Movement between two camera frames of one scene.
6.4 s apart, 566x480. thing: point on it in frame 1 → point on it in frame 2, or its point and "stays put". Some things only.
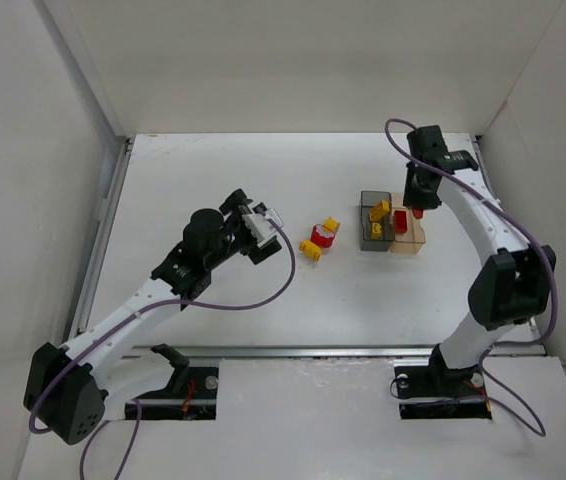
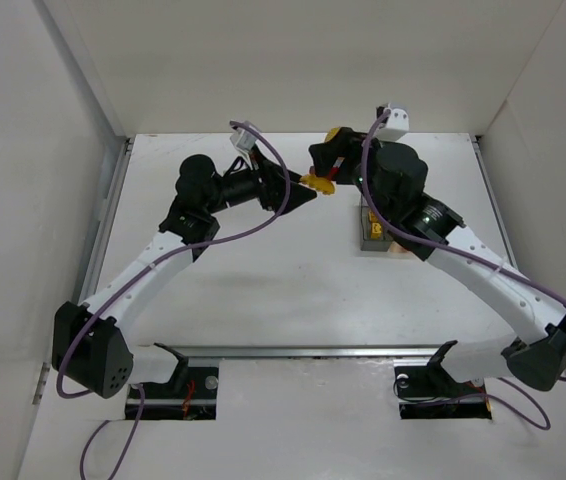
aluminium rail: (304, 353) stays put
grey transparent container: (369, 201) stays put
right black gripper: (421, 198) → (345, 151)
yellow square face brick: (376, 230) stays put
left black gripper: (245, 226) → (268, 183)
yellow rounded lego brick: (330, 225) → (332, 134)
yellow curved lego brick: (309, 248) → (317, 183)
